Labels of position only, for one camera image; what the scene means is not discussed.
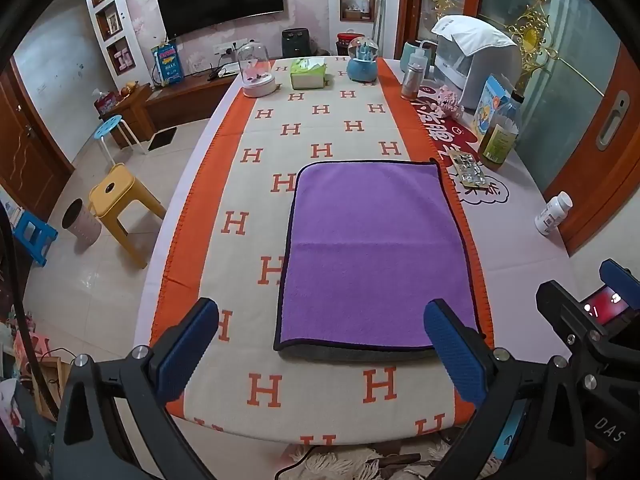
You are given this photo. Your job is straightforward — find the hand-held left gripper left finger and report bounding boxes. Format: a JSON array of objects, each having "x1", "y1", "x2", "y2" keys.
[{"x1": 52, "y1": 297, "x2": 221, "y2": 480}]

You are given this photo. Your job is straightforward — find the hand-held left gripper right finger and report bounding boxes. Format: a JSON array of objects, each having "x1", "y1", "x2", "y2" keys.
[{"x1": 424, "y1": 298, "x2": 593, "y2": 480}]

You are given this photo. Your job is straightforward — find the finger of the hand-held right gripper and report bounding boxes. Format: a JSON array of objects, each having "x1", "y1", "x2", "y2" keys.
[
  {"x1": 535, "y1": 281, "x2": 602, "y2": 361},
  {"x1": 599, "y1": 258, "x2": 640, "y2": 309}
]

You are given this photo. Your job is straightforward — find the purple towel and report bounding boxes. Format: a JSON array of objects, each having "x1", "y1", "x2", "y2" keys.
[{"x1": 273, "y1": 159, "x2": 486, "y2": 362}]

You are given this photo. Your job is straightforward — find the white tablecloth red print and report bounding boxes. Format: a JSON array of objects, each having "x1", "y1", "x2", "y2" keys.
[{"x1": 132, "y1": 54, "x2": 583, "y2": 457}]

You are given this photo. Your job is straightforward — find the white pill bottle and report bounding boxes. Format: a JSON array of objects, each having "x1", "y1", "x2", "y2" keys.
[{"x1": 534, "y1": 191, "x2": 574, "y2": 235}]

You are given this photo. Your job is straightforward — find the cardboard box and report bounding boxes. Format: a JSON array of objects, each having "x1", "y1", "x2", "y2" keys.
[{"x1": 31, "y1": 355, "x2": 72, "y2": 422}]

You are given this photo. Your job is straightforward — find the orange beige printed blanket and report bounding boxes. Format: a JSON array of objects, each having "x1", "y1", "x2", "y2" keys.
[{"x1": 150, "y1": 56, "x2": 496, "y2": 448}]

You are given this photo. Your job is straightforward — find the pink waste bin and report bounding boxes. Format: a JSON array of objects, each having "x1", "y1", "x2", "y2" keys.
[{"x1": 61, "y1": 198, "x2": 102, "y2": 246}]

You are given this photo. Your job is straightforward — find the pill blister packs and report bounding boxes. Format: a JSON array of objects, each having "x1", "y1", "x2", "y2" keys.
[{"x1": 448, "y1": 152, "x2": 489, "y2": 192}]

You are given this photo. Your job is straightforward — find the yellow plastic stool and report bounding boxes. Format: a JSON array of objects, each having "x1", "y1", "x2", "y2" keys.
[{"x1": 89, "y1": 163, "x2": 167, "y2": 270}]

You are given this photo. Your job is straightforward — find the yellow oil bottle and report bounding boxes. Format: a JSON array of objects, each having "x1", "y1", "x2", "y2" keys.
[{"x1": 477, "y1": 91, "x2": 526, "y2": 171}]

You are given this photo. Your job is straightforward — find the small blue step stool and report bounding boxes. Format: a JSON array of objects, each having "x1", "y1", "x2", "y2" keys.
[{"x1": 14, "y1": 210, "x2": 59, "y2": 267}]

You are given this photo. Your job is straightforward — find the black floor mat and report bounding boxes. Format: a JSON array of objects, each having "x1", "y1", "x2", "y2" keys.
[{"x1": 148, "y1": 129, "x2": 177, "y2": 151}]

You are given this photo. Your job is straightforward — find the blue round stool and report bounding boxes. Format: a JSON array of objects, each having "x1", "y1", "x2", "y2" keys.
[{"x1": 94, "y1": 115, "x2": 149, "y2": 161}]

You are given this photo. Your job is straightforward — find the pink plush toy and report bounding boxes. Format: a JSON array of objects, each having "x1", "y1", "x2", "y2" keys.
[{"x1": 434, "y1": 85, "x2": 466, "y2": 120}]

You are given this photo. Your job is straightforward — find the white countertop appliance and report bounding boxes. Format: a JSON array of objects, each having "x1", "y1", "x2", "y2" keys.
[{"x1": 433, "y1": 35, "x2": 521, "y2": 112}]

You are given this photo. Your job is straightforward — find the wooden tv cabinet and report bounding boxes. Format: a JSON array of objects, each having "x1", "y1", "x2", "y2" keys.
[{"x1": 107, "y1": 72, "x2": 238, "y2": 148}]

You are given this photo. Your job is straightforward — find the brown wooden door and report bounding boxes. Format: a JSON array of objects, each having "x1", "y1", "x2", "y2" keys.
[{"x1": 0, "y1": 67, "x2": 76, "y2": 221}]

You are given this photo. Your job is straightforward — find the silver thermos bottle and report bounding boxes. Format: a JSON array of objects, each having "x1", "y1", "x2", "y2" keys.
[{"x1": 400, "y1": 39, "x2": 441, "y2": 101}]

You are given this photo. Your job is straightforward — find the white set-top box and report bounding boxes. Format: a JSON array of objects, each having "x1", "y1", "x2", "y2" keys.
[{"x1": 207, "y1": 61, "x2": 242, "y2": 80}]

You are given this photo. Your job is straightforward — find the blue printed box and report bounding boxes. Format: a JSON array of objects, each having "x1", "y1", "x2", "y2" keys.
[{"x1": 151, "y1": 42, "x2": 185, "y2": 87}]

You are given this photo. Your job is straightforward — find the glass dome white base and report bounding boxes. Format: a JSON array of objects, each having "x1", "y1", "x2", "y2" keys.
[{"x1": 237, "y1": 42, "x2": 277, "y2": 99}]

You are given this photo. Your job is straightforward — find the white folded cloth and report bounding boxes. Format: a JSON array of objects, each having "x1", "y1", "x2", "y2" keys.
[{"x1": 431, "y1": 14, "x2": 516, "y2": 58}]

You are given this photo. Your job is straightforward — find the green tissue box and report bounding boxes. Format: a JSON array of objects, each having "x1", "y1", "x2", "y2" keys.
[{"x1": 290, "y1": 58, "x2": 327, "y2": 91}]

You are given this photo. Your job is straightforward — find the teal cup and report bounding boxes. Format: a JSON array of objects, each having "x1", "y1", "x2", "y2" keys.
[{"x1": 401, "y1": 42, "x2": 426, "y2": 74}]

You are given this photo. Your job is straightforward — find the blue snow globe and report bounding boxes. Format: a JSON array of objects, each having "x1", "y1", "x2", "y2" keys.
[{"x1": 346, "y1": 36, "x2": 379, "y2": 82}]

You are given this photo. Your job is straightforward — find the dark green appliance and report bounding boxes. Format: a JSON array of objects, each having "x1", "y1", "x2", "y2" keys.
[{"x1": 281, "y1": 28, "x2": 312, "y2": 58}]

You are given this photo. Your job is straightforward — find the red lidded jar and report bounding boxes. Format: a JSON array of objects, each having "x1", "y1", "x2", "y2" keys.
[{"x1": 336, "y1": 33, "x2": 368, "y2": 57}]

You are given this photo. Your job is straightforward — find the silver door handle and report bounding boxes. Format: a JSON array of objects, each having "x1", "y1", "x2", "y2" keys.
[{"x1": 596, "y1": 91, "x2": 630, "y2": 151}]

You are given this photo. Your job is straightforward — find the white wall shelf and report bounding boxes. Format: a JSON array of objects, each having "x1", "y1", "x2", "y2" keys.
[{"x1": 81, "y1": 0, "x2": 138, "y2": 86}]

